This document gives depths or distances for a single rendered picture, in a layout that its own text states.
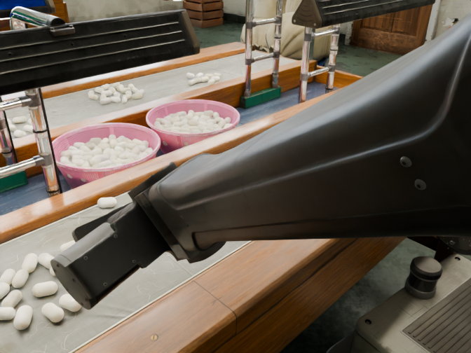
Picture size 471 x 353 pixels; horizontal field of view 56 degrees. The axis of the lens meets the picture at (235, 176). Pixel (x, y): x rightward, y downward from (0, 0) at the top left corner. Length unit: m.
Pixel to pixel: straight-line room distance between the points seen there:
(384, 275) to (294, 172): 1.80
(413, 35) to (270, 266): 4.95
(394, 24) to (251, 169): 5.45
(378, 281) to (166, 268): 1.28
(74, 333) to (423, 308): 0.78
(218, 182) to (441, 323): 0.95
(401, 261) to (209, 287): 1.46
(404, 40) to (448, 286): 4.53
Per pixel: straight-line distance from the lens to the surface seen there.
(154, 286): 0.73
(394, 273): 1.98
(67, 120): 1.38
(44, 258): 0.80
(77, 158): 1.14
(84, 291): 0.40
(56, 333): 0.69
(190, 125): 1.29
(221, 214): 0.24
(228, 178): 0.21
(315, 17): 1.07
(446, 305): 1.18
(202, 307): 0.65
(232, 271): 0.71
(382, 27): 5.68
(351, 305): 1.79
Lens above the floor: 1.23
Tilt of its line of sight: 29 degrees down
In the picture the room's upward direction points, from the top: 1 degrees clockwise
